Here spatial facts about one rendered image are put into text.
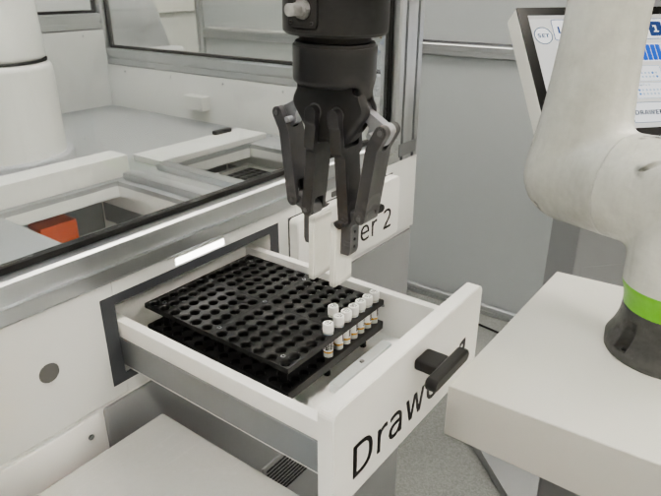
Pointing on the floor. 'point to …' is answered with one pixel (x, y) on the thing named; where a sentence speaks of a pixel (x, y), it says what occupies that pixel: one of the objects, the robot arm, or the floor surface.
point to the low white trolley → (165, 468)
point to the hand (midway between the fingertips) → (330, 248)
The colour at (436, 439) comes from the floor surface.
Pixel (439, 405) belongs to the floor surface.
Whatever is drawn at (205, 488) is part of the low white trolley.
